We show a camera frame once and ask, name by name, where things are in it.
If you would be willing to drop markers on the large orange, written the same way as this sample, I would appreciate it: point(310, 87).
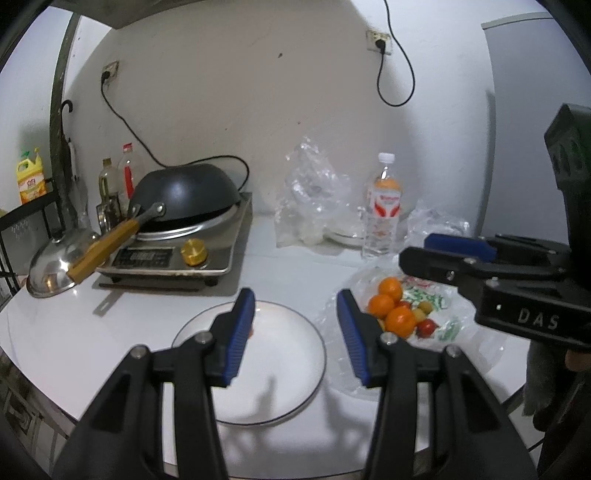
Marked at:
point(400, 320)

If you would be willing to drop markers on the clear bottle with red label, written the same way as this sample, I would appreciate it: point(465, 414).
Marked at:
point(128, 170)

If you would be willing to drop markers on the white bowl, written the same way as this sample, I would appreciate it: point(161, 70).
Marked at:
point(344, 236)

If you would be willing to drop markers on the brass knob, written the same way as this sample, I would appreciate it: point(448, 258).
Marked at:
point(194, 251)

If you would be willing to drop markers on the steel pot lid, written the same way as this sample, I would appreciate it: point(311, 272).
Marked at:
point(51, 267)

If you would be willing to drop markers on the dark oil bottle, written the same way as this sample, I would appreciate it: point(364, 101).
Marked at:
point(108, 182)

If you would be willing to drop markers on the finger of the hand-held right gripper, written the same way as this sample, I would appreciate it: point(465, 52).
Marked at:
point(434, 267)
point(457, 246)

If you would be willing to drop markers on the yellow fruit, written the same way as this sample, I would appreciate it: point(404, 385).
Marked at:
point(427, 304)
point(419, 315)

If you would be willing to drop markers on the crumpled clear plastic bag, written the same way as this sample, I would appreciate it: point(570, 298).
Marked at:
point(434, 221)

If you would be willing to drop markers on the steel induction cooker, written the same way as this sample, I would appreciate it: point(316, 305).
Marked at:
point(221, 249)

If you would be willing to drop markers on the small orange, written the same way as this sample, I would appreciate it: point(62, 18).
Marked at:
point(381, 305)

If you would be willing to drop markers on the red tomato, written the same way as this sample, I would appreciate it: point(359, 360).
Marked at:
point(404, 304)
point(427, 326)

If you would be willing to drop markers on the wall power socket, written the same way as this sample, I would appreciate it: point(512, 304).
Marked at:
point(110, 70)
point(379, 42)

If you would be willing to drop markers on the clear plastic bag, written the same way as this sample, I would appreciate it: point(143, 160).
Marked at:
point(434, 221)
point(461, 344)
point(309, 194)

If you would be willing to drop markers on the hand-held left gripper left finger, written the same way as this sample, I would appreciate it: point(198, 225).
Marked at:
point(242, 332)

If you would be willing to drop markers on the yellow detergent bottle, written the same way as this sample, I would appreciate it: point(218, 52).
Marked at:
point(30, 175)

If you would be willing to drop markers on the grey refrigerator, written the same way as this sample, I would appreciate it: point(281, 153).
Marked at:
point(531, 92)

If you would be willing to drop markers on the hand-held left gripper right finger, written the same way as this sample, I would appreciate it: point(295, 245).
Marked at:
point(351, 332)

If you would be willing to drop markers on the white plate with dark rim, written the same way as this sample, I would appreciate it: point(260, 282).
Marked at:
point(277, 350)

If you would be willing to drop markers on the small metal container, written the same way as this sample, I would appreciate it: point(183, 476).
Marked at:
point(107, 216)

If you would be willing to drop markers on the clear water bottle red label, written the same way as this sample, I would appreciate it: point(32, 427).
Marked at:
point(383, 207)

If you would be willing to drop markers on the dark green metal post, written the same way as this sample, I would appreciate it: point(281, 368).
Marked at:
point(60, 92)

